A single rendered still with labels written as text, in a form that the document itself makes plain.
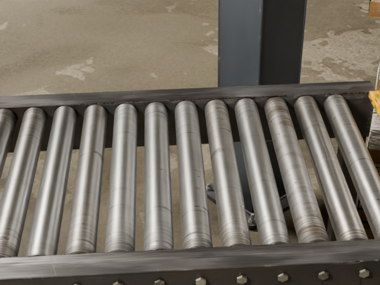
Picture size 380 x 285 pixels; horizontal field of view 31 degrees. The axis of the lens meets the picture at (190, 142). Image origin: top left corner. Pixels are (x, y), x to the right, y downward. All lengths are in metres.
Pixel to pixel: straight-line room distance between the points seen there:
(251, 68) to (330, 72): 1.22
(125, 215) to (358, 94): 0.61
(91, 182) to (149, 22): 2.46
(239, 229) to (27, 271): 0.35
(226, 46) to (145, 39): 1.44
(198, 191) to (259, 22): 0.83
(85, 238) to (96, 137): 0.29
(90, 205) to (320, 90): 0.59
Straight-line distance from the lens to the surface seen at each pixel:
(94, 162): 1.32
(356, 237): 1.16
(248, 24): 2.00
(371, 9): 1.78
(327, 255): 1.12
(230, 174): 1.27
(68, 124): 1.44
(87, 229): 1.17
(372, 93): 1.50
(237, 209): 1.19
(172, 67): 3.24
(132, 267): 1.10
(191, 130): 1.38
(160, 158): 1.31
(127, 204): 1.21
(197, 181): 1.25
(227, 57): 2.12
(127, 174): 1.28
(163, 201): 1.21
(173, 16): 3.73
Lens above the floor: 1.58
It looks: 36 degrees down
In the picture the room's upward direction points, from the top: 1 degrees counter-clockwise
